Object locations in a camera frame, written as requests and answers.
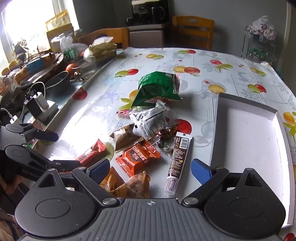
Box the gold tissue pack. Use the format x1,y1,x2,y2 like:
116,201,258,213
89,37,117,62

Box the green packets on rack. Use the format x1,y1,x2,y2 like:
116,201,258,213
248,46,265,59

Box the white plug with cable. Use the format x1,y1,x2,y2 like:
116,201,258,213
0,108,23,126

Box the red snack bar packet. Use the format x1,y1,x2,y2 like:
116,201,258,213
75,138,107,166

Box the green snack bag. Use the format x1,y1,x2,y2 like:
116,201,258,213
131,71,183,109

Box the white plastic bag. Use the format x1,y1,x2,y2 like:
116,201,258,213
252,16,277,41

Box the dark metal bowl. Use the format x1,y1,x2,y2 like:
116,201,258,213
45,71,70,91

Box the glass cup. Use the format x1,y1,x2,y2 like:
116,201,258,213
77,56,97,80

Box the black coffee machine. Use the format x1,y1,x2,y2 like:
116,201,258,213
125,0,170,26

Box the grey cabinet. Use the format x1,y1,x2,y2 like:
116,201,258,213
128,23,171,48

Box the window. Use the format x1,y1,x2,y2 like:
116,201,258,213
0,0,79,61

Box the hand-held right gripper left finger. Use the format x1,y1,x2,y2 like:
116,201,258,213
38,159,121,207

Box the brown wooden chair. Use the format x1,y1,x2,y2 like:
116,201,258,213
77,27,130,50

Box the white cardboard box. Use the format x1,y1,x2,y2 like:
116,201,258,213
209,93,294,229

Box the tan triangular snack packet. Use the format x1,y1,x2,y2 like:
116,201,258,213
120,171,151,198

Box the clear white snack packet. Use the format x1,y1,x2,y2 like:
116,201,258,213
129,101,177,139

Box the person's patterned clothing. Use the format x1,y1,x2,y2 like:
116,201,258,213
0,207,20,241

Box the fruit print tablecloth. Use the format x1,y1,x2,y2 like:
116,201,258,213
42,47,296,241

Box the white power strip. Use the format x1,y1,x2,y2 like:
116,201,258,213
35,101,58,126

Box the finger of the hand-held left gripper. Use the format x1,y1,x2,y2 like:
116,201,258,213
6,123,60,142
5,145,87,173

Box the yellow wooden chair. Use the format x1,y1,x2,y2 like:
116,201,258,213
172,16,215,50

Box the orange fruit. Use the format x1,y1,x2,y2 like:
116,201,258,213
65,63,78,76

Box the black power adapter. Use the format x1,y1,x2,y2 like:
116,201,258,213
24,96,43,117

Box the white charger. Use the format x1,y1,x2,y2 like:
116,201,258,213
32,91,50,110

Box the blue wrapped packet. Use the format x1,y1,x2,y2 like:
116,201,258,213
23,58,50,71

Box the brown squeeze tube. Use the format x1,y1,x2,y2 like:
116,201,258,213
164,132,193,195

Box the gold foil candy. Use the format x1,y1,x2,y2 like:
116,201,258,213
148,126,177,142

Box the bread roll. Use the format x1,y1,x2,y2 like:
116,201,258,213
1,62,18,76
14,67,30,84

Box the brown snack packet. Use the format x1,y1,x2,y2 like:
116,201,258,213
113,124,144,153

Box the metal storage rack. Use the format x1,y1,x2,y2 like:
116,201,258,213
242,25,278,65

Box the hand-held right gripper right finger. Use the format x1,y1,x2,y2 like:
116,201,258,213
181,159,266,207

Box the orange snack packet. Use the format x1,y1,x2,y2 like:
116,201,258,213
115,140,162,176

